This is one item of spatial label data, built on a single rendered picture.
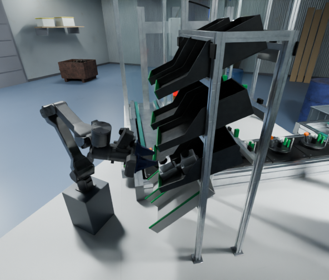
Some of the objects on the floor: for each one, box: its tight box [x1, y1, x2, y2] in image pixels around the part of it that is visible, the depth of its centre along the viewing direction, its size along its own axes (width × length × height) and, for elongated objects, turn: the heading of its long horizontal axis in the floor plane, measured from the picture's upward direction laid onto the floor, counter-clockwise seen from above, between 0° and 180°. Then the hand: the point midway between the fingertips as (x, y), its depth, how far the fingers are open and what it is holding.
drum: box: [297, 78, 329, 122], centre depth 354 cm, size 57×57×86 cm
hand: (145, 156), depth 70 cm, fingers open, 6 cm apart
